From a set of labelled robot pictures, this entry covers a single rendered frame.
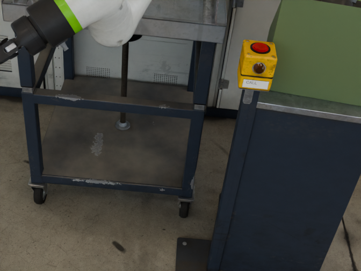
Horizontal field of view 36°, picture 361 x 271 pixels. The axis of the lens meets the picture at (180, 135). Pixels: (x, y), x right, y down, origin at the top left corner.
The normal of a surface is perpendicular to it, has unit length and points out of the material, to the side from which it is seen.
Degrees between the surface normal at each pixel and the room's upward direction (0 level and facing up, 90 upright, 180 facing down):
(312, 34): 90
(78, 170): 0
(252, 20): 90
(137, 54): 90
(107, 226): 0
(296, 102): 0
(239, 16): 90
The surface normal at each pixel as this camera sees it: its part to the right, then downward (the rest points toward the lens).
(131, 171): 0.10, -0.76
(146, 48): -0.04, 0.65
